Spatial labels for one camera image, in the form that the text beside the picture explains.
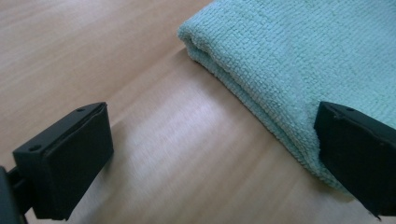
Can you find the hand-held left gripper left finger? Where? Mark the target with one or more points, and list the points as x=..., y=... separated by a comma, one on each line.
x=71, y=161

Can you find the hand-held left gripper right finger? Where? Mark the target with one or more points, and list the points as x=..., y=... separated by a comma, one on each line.
x=358, y=155

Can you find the green microfibre cloth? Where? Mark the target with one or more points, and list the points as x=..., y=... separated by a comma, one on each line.
x=295, y=62

